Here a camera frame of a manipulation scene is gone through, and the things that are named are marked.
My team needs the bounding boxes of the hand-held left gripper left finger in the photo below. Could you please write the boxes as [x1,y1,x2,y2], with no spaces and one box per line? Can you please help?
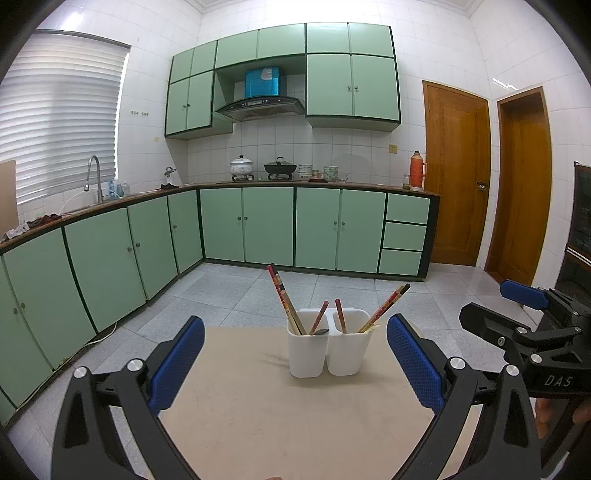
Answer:
[52,315,206,480]

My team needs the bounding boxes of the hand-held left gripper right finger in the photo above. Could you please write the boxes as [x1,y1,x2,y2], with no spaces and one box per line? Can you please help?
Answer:
[386,314,541,480]

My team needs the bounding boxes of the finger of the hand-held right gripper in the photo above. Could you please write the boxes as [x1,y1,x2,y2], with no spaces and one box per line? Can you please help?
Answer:
[458,301,586,366]
[499,279,591,325]

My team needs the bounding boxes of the plain wooden chopstick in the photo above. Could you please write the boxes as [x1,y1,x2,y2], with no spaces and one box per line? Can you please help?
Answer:
[358,305,389,333]

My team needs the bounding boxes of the white double utensil holder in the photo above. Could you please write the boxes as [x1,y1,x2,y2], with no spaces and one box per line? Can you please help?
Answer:
[287,308,374,378]

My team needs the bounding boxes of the group of chopsticks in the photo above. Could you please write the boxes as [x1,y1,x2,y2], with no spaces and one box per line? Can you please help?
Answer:
[283,288,308,336]

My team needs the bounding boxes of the person's right hand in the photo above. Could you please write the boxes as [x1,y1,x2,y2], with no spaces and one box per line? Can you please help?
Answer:
[534,398,591,424]

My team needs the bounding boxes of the dark furniture cabinet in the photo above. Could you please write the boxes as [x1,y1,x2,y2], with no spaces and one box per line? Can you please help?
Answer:
[551,161,591,296]

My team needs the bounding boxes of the green cabinet drawer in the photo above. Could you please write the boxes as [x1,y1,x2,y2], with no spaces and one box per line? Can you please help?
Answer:
[385,193,431,225]
[382,222,428,252]
[379,248,423,277]

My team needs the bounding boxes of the plain wooden door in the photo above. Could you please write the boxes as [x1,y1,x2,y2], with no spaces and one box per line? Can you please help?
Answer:
[484,85,553,288]

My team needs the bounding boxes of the orange thermos flask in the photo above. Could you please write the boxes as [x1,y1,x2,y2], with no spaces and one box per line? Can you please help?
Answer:
[409,150,428,189]

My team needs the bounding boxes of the green base cabinets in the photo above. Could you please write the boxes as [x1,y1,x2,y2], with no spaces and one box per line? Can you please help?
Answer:
[0,185,441,425]

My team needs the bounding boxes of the crumpled dish cloths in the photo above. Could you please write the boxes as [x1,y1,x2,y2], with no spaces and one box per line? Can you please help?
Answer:
[2,213,63,241]

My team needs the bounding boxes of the chrome kitchen faucet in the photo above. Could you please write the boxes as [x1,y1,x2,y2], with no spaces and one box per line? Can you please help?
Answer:
[84,155,105,203]

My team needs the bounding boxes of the white cooking pot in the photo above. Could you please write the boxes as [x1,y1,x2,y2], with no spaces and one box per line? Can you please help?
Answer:
[229,155,256,177]

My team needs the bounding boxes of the black wok with lid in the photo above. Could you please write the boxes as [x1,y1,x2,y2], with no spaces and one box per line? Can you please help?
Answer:
[263,157,298,177]

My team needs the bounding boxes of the cardboard box with picture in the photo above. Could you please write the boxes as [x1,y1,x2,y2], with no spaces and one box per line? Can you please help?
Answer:
[0,160,18,236]

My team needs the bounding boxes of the black range hood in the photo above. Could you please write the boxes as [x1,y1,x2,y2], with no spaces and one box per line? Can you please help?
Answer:
[213,96,306,123]

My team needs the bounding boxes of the white window blind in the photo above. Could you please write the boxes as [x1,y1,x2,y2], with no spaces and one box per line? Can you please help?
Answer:
[0,30,132,206]

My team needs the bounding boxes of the blue hood chimney cover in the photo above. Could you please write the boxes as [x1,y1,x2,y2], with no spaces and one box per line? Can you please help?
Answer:
[244,67,281,99]

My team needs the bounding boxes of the white floor cable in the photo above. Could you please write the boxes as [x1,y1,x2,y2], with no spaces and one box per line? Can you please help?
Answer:
[83,320,118,347]

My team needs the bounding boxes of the wooden door with handle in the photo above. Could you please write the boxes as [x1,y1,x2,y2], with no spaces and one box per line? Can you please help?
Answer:
[422,80,491,267]

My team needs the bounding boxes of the green wall cabinets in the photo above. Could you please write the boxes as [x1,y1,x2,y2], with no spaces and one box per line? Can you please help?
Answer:
[165,22,402,141]

